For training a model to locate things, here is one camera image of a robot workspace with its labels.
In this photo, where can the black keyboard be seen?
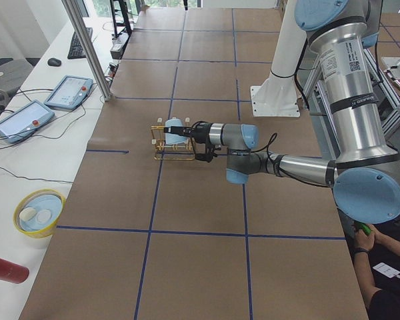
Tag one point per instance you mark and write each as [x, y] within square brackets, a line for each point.
[75, 49]

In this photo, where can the aluminium frame post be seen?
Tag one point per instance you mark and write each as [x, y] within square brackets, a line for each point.
[76, 19]

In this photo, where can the light blue plastic cup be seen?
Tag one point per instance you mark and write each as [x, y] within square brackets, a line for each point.
[173, 135]

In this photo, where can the yellow rimmed bowl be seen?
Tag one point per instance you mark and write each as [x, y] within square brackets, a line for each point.
[36, 216]

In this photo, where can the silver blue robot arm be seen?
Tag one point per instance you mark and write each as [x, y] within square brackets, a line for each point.
[365, 177]

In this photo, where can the person in black shirt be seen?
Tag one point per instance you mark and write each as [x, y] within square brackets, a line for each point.
[376, 261]

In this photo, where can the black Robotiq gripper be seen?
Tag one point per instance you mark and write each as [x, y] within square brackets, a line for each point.
[201, 130]

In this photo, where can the black computer mouse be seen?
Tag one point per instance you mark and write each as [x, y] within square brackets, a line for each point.
[54, 62]

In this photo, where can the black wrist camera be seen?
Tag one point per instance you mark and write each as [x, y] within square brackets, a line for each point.
[209, 153]

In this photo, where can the blue teach pendant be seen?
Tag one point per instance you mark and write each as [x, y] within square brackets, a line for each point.
[70, 92]
[23, 123]

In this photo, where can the grey office chair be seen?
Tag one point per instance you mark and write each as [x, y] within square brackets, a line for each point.
[12, 76]

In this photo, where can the red thermos bottle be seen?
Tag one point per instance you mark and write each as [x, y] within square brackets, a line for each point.
[12, 272]

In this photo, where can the near blue teach pendant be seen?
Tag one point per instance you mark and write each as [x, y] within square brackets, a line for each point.
[23, 123]

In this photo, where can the far blue teach pendant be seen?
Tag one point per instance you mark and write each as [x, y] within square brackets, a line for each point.
[70, 92]

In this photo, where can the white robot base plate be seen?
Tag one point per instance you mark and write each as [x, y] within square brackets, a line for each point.
[274, 101]

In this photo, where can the gold wire cup holder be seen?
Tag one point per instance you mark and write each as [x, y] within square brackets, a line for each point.
[169, 146]

